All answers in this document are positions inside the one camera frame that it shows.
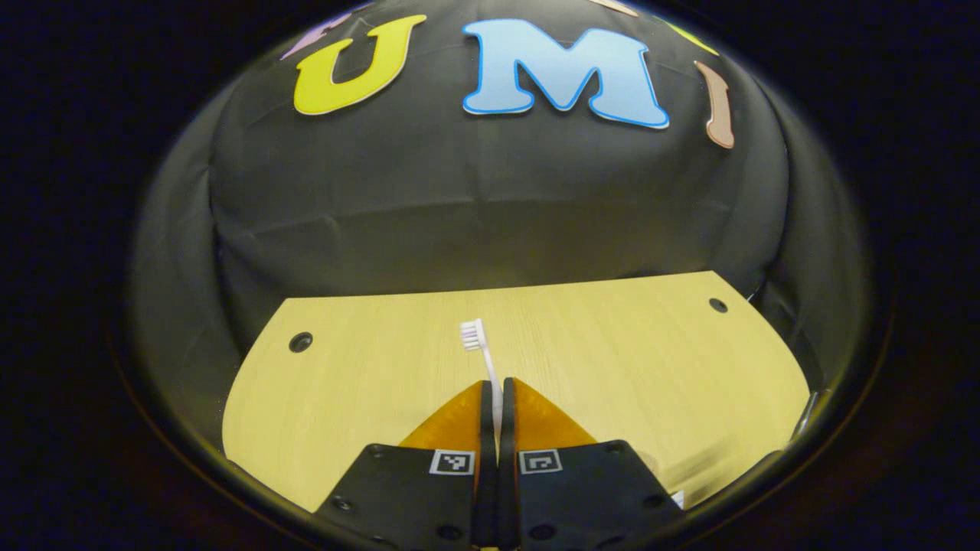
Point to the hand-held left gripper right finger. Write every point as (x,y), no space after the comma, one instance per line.
(507,444)

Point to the light wooden desktop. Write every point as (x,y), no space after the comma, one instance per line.
(612,360)

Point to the pale pink toothbrush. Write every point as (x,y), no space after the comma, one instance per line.
(473,335)

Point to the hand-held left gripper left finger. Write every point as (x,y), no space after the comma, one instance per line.
(487,444)

